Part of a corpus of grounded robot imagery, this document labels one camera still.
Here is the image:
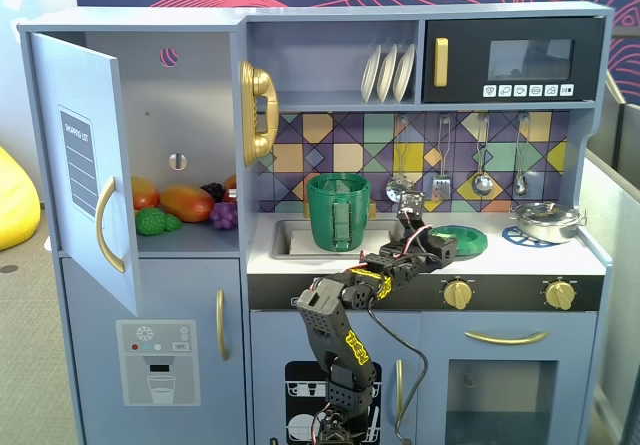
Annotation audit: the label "gold microwave handle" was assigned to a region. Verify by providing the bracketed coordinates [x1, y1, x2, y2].
[433, 37, 450, 89]

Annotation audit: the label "large red orange toy mango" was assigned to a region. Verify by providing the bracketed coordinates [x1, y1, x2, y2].
[159, 184, 217, 224]

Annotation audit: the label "black cable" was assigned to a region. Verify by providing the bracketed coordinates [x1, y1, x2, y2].
[366, 303, 431, 445]

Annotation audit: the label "gold toy telephone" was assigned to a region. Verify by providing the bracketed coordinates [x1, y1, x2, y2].
[239, 60, 281, 168]

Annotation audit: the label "steel slotted spatula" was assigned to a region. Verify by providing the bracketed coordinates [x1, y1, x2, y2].
[431, 116, 455, 202]

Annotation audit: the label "yellow bean bag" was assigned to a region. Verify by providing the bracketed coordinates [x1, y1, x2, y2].
[0, 145, 42, 253]

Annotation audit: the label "blue oven door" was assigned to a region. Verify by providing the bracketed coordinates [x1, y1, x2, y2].
[421, 311, 600, 445]

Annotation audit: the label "green toy broccoli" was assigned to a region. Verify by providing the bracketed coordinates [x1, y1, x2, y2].
[134, 206, 183, 238]

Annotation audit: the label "blue fridge door with list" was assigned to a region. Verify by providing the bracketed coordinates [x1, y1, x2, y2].
[29, 31, 142, 319]

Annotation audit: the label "grey office partition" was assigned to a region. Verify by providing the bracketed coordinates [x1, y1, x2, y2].
[581, 68, 640, 445]

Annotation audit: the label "gold freezer door handle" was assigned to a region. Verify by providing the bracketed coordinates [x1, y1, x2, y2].
[215, 288, 232, 363]

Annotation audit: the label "gold stove knob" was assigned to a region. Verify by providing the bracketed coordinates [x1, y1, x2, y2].
[542, 278, 577, 312]
[441, 278, 474, 312]

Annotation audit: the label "grey toy sink basin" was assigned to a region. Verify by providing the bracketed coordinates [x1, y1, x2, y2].
[272, 218, 413, 261]

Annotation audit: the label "steel toy pot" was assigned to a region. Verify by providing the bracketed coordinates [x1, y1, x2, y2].
[508, 207, 587, 245]

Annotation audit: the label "green round container lid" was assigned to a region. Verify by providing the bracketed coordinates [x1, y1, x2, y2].
[428, 224, 489, 258]

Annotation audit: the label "small wrist camera board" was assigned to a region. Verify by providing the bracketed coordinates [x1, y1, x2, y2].
[396, 190, 427, 219]

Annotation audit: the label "steel pot lid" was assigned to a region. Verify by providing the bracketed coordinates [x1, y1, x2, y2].
[511, 200, 582, 226]

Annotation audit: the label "gold dishwasher door handle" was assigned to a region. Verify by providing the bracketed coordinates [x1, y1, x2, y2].
[394, 358, 405, 429]

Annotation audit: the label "white toy plate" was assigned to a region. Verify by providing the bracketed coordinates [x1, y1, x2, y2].
[360, 44, 383, 104]
[375, 43, 399, 104]
[392, 43, 417, 103]

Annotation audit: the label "steel toy spoon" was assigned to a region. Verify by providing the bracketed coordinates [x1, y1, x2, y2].
[513, 114, 533, 198]

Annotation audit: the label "blue freezer door with dispenser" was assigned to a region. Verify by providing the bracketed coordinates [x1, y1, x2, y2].
[60, 256, 247, 445]

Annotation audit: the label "gold fridge door handle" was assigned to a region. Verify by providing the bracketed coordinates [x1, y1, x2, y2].
[95, 175, 127, 274]

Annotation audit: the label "steel toy ladle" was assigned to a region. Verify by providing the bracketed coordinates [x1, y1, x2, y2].
[471, 114, 496, 198]

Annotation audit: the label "small red orange toy mango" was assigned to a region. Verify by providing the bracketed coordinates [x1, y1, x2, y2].
[130, 175, 162, 212]

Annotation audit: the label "black toy microwave door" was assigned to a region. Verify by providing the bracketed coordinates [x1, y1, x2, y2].
[421, 16, 607, 105]

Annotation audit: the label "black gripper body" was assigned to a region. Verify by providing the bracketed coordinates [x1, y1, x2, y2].
[387, 225, 446, 279]

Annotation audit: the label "red white servo wires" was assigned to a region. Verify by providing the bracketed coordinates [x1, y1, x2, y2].
[305, 403, 334, 445]

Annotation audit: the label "dark toy blackberry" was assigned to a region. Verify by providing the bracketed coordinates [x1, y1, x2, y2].
[200, 181, 227, 204]

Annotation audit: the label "purple toy grapes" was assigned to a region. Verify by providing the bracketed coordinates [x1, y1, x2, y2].
[209, 200, 239, 232]

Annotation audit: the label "green plastic container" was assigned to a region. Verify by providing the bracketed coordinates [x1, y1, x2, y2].
[306, 173, 373, 254]

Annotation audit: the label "gold oven door handle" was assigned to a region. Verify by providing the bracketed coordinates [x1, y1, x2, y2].
[464, 329, 550, 347]

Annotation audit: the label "steel slotted skimmer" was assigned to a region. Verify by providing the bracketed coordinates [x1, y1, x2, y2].
[385, 116, 416, 204]

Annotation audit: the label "blue wooden toy kitchen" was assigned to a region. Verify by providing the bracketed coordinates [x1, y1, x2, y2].
[17, 0, 615, 445]

